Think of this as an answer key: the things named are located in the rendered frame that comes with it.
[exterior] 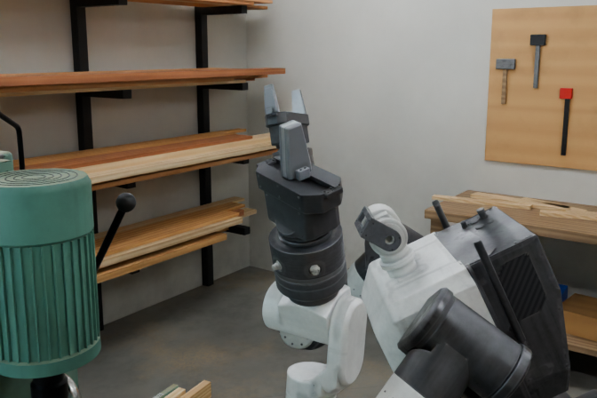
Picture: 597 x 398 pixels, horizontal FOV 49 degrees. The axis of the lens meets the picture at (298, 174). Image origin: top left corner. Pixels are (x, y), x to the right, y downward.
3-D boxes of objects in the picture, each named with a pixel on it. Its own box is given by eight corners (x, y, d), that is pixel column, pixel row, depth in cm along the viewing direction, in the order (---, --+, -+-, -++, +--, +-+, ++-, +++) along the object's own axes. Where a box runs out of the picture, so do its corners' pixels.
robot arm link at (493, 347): (457, 420, 94) (512, 343, 96) (469, 433, 86) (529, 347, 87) (392, 369, 96) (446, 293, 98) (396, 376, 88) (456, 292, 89)
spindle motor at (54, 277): (41, 392, 100) (26, 192, 94) (-34, 366, 108) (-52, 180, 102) (123, 346, 115) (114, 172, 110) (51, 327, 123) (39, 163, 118)
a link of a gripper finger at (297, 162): (301, 119, 72) (308, 169, 75) (277, 128, 71) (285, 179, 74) (310, 123, 71) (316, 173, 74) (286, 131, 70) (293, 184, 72)
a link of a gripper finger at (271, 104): (275, 83, 138) (280, 112, 137) (263, 86, 139) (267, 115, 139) (271, 82, 136) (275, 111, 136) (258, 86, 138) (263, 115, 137)
